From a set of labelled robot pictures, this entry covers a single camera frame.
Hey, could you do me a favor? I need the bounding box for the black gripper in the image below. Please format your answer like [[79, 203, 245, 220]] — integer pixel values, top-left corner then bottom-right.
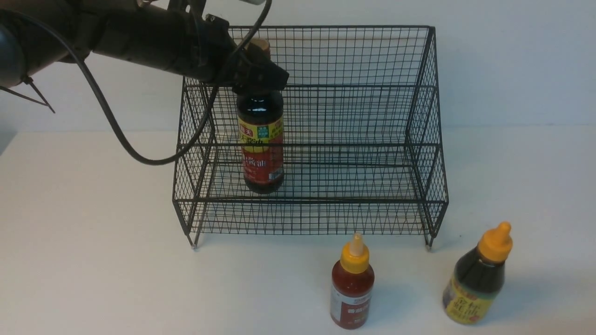
[[184, 14, 290, 94]]

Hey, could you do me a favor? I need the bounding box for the tall soy sauce bottle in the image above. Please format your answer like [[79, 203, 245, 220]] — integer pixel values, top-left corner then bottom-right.
[[236, 38, 285, 195]]

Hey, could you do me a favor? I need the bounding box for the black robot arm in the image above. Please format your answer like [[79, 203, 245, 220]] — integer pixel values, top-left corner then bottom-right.
[[1, 0, 290, 91]]

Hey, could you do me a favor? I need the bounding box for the small red sauce bottle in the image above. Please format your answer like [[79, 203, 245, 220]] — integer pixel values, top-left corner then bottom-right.
[[330, 232, 375, 329]]

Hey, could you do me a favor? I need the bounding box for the dark vinegar bottle yellow cap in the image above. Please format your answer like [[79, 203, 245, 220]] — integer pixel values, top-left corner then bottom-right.
[[441, 222, 513, 325]]

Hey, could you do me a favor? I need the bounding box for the black cable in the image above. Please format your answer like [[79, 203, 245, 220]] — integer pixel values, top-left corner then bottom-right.
[[9, 0, 273, 166]]

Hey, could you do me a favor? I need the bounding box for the black wire mesh rack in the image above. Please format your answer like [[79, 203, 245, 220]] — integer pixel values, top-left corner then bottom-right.
[[172, 25, 449, 250]]

